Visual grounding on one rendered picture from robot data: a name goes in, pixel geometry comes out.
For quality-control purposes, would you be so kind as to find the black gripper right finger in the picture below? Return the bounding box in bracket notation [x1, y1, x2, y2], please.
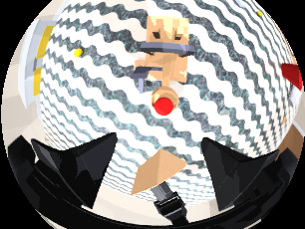
[201, 135, 280, 212]

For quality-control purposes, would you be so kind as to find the white paper cup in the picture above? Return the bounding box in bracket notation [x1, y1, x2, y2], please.
[286, 83, 302, 108]

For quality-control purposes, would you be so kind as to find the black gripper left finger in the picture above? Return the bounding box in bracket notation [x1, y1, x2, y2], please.
[31, 131, 118, 210]

